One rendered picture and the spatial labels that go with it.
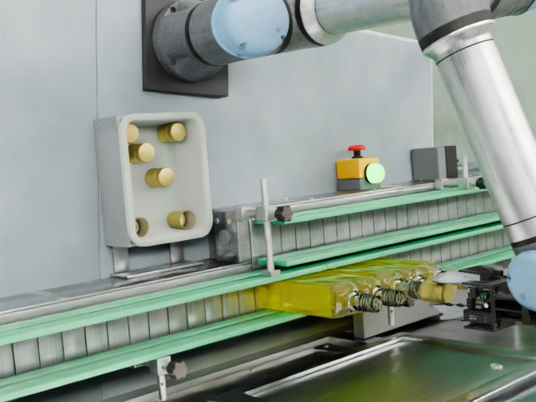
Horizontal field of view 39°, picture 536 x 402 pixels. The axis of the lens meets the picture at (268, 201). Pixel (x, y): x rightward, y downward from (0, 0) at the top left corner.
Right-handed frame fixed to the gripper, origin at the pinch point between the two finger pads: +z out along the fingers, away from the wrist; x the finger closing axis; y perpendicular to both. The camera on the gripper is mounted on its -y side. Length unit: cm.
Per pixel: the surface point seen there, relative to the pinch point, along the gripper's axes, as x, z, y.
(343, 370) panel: 12.9, 13.9, 10.3
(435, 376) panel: 12.8, -1.1, 4.9
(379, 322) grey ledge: 12.2, 30.6, -19.1
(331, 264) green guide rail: -3.9, 22.1, 3.2
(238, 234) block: -11.0, 30.2, 18.1
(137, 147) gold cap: -27, 38, 33
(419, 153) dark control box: -23, 40, -49
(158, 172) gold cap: -23, 38, 29
